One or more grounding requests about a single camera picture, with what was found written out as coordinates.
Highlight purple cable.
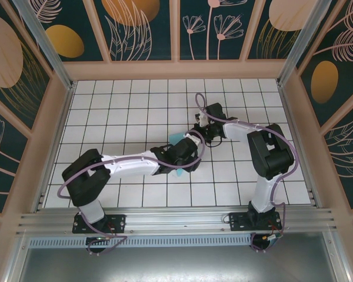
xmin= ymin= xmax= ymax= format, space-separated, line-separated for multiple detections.
xmin=56 ymin=129 xmax=207 ymax=257
xmin=195 ymin=92 xmax=300 ymax=253

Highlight aluminium side rail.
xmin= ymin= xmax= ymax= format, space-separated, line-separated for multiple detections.
xmin=278 ymin=83 xmax=323 ymax=207
xmin=35 ymin=82 xmax=77 ymax=213

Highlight aluminium frame post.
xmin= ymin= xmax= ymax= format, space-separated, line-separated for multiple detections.
xmin=275 ymin=0 xmax=333 ymax=86
xmin=13 ymin=0 xmax=77 ymax=90

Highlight green circuit board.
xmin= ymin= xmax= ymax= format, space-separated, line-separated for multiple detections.
xmin=264 ymin=231 xmax=285 ymax=244

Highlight slotted grey cable duct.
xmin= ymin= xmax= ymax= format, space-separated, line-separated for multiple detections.
xmin=28 ymin=236 xmax=254 ymax=248

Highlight thin black cable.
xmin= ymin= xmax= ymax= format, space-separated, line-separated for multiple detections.
xmin=205 ymin=135 xmax=225 ymax=147

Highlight grey metal sheet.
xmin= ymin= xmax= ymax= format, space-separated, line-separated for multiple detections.
xmin=17 ymin=246 xmax=342 ymax=282

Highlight aluminium mounting rail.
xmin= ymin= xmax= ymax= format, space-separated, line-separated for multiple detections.
xmin=16 ymin=206 xmax=338 ymax=236

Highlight teal paper sheet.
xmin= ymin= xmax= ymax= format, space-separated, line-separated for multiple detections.
xmin=168 ymin=131 xmax=186 ymax=179

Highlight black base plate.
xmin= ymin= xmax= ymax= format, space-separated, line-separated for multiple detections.
xmin=72 ymin=213 xmax=127 ymax=234
xmin=228 ymin=211 xmax=282 ymax=233

